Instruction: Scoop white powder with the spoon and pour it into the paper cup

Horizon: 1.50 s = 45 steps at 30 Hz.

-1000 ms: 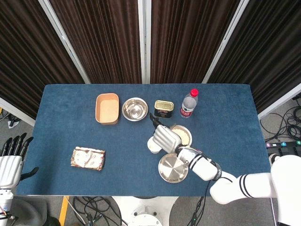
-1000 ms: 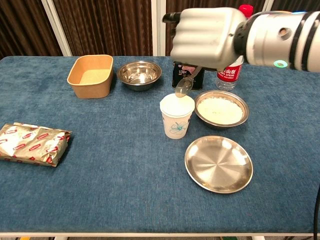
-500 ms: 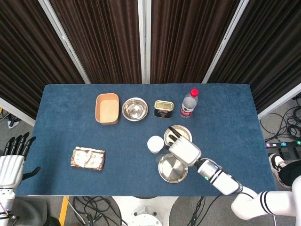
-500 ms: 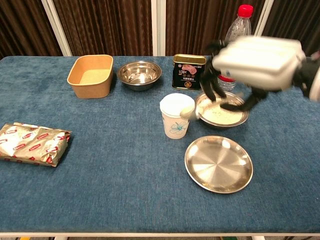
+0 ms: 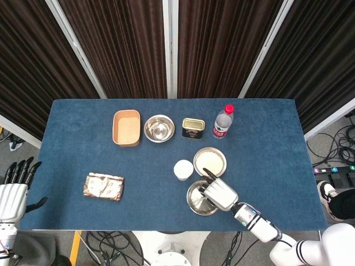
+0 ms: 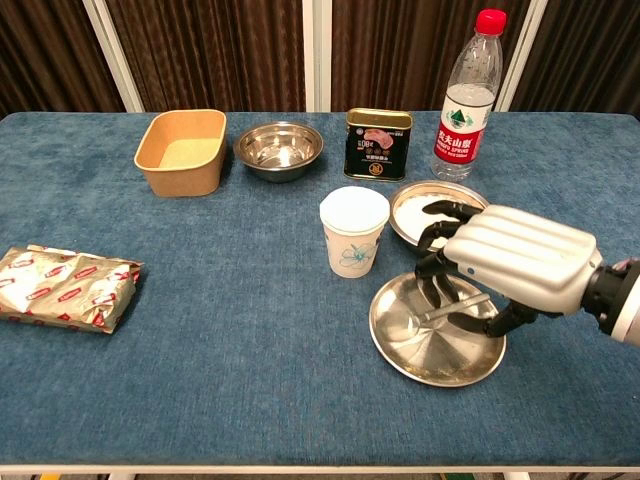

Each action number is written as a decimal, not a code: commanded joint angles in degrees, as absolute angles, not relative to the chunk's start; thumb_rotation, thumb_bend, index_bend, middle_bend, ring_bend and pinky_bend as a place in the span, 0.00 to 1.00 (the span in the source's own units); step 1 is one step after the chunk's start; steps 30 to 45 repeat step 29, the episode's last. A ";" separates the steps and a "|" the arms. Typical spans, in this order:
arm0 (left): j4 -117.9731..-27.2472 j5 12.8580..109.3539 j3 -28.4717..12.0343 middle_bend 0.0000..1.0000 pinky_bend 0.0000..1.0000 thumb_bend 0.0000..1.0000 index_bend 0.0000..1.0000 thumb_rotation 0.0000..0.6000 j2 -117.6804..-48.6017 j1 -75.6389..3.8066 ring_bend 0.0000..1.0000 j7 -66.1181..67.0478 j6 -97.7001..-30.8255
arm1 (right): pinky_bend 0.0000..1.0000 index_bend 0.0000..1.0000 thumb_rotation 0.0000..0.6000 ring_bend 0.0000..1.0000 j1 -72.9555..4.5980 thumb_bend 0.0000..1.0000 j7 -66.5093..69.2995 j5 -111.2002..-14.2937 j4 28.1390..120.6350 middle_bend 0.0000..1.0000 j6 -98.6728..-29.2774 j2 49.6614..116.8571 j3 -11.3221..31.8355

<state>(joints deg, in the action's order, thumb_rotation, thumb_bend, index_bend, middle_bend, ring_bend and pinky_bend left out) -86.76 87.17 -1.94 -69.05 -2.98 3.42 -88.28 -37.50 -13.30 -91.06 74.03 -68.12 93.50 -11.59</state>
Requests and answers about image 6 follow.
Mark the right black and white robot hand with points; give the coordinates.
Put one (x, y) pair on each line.
(520, 255)

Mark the small metal spoon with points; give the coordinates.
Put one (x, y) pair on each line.
(450, 311)

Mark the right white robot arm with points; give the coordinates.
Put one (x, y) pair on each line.
(620, 300)

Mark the steel bowl with powder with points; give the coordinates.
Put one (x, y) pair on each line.
(407, 220)

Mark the empty flat steel plate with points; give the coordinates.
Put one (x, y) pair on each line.
(435, 355)

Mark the white paper cup blue flower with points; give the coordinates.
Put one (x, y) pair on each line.
(352, 240)

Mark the deep steel bowl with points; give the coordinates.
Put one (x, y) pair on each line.
(278, 150)

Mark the water bottle red cap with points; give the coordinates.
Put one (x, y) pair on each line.
(462, 130)

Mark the black gold luncheon meat can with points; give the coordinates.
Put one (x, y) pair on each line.
(377, 150)

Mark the dark brown curtain panel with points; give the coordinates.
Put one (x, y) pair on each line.
(585, 55)
(215, 50)
(50, 55)
(400, 50)

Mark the blue table cloth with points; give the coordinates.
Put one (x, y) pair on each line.
(225, 325)

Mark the orange rectangular tray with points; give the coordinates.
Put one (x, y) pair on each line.
(182, 160)

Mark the gold foil snack package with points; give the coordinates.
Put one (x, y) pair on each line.
(65, 290)

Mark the white partition frame post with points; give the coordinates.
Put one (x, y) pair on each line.
(115, 55)
(317, 55)
(522, 50)

